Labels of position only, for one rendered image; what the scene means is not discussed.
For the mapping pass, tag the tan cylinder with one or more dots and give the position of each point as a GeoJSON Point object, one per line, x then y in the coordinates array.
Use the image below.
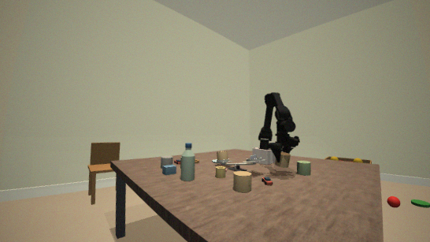
{"type": "Point", "coordinates": [242, 181]}
{"type": "Point", "coordinates": [222, 155]}

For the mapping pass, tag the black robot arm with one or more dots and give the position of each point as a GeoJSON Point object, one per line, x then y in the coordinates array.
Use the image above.
{"type": "Point", "coordinates": [284, 124]}

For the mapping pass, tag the pale green cylinder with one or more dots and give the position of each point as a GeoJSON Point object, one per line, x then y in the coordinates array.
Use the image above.
{"type": "Point", "coordinates": [303, 168]}

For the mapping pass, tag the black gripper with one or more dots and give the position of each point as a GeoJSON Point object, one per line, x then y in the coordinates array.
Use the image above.
{"type": "Point", "coordinates": [279, 145]}

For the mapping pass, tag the small blue box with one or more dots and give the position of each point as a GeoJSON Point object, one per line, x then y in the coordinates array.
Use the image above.
{"type": "Point", "coordinates": [169, 169]}

